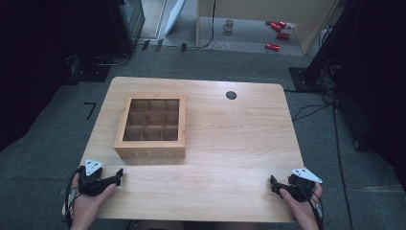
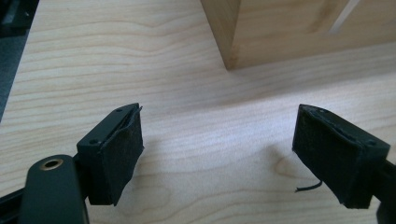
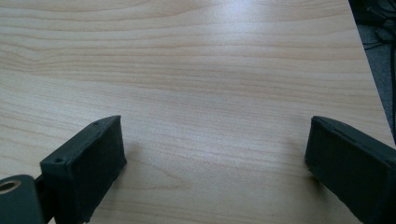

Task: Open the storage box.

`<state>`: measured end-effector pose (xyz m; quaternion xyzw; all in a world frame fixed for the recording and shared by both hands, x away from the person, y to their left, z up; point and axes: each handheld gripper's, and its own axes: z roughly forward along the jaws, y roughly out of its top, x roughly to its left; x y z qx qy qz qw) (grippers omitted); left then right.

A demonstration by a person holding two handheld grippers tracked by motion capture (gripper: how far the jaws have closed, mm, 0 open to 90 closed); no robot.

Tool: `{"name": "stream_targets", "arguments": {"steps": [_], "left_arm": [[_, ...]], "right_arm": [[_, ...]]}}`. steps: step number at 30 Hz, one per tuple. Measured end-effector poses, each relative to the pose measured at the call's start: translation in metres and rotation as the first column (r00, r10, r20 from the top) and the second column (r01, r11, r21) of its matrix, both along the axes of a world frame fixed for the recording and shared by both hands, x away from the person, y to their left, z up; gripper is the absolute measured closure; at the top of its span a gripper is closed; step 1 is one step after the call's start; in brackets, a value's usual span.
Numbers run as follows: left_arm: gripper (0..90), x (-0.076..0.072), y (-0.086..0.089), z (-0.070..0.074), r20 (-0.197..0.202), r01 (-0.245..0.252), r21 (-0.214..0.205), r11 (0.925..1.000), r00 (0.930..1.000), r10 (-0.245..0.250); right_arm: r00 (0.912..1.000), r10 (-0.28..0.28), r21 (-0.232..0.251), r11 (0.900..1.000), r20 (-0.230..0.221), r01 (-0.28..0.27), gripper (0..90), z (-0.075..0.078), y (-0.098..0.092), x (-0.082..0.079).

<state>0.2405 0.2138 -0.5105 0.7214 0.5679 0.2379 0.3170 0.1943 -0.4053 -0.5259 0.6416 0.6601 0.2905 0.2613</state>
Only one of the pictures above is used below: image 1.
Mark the wooden compartment tea box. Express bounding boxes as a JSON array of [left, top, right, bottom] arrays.
[[113, 94, 187, 160]]

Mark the person's right hand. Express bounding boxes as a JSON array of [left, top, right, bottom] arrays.
[[279, 181, 324, 224]]

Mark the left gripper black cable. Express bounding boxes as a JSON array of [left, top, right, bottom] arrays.
[[62, 168, 82, 230]]

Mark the black hanging cable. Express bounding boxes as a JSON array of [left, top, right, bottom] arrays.
[[186, 0, 216, 50]]

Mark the black stand with base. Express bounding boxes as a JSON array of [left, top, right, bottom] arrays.
[[288, 0, 363, 94]]

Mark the black floor tape mark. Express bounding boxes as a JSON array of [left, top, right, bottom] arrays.
[[83, 102, 98, 121]]

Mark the black flat base plate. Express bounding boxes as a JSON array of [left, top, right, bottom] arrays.
[[65, 55, 112, 86]]

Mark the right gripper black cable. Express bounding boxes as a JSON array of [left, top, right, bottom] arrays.
[[300, 183, 325, 230]]

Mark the person's left hand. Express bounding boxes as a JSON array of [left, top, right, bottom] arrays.
[[70, 173, 118, 221]]

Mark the white board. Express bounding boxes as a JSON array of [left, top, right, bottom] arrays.
[[164, 0, 187, 36]]

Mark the black equipment cabinet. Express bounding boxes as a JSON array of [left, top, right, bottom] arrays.
[[106, 0, 147, 56]]

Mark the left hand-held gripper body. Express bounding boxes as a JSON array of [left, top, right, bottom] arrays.
[[78, 159, 111, 197]]

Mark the long black floor cable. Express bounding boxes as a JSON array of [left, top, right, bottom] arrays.
[[331, 103, 354, 230]]

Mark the black looped floor cable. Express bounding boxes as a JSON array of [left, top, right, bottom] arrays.
[[93, 44, 143, 67]]

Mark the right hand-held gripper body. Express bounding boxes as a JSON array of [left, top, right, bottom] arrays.
[[279, 167, 324, 203]]

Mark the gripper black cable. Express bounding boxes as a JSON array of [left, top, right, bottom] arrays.
[[62, 168, 82, 230], [300, 183, 325, 230]]

